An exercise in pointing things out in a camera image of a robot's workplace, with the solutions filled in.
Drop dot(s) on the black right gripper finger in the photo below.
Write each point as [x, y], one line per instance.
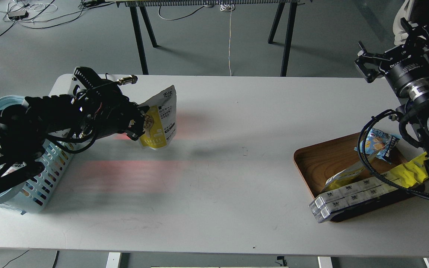
[368, 64]
[417, 42]

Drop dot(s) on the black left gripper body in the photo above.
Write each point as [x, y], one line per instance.
[108, 110]

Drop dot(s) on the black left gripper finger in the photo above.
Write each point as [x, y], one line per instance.
[136, 121]

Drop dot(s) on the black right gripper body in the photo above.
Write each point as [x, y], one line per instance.
[402, 67]

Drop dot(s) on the yellow white snack pouch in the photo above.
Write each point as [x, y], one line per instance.
[160, 125]

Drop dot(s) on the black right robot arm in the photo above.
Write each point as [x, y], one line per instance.
[413, 119]

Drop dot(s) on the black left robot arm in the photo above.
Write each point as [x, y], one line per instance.
[24, 129]

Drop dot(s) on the blue snack bag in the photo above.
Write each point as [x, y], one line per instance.
[380, 144]

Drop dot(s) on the yellow cartoon snack bag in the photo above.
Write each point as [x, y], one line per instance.
[409, 174]

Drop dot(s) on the light blue plastic basket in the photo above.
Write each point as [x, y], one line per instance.
[33, 196]

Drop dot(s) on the white boxed snack pack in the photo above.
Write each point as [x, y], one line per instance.
[352, 200]

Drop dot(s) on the white office chair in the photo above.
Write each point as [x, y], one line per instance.
[415, 12]

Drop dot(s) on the brown wooden tray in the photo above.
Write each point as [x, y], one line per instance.
[319, 162]

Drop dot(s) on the black metal frame table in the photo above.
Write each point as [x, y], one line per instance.
[208, 39]

